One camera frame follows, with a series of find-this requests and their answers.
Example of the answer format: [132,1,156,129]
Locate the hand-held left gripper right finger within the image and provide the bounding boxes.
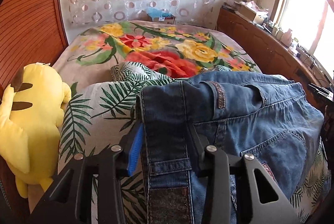
[186,123,301,224]

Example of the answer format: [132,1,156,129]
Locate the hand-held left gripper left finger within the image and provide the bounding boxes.
[27,123,144,224]

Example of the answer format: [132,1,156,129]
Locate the blue denim pants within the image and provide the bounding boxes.
[136,70,324,224]

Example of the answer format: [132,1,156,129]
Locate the leaf-print bed sheet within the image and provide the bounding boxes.
[59,61,332,224]

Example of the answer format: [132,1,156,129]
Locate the yellow plush toy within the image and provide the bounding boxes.
[0,62,72,199]

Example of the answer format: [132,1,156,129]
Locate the floral blanket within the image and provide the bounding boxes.
[52,20,263,83]

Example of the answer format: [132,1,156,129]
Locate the beige bed sheet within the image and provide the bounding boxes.
[19,174,56,216]

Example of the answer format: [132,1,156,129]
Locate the wooden cabinet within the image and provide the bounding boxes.
[216,7,334,115]

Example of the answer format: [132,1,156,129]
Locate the blue cloth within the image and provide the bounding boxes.
[147,7,173,18]

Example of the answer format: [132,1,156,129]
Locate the pale bottle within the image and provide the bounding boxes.
[282,29,293,45]

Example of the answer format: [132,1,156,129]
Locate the wooden headboard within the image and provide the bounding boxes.
[0,0,70,89]

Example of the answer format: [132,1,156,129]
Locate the window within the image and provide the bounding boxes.
[271,0,334,75]

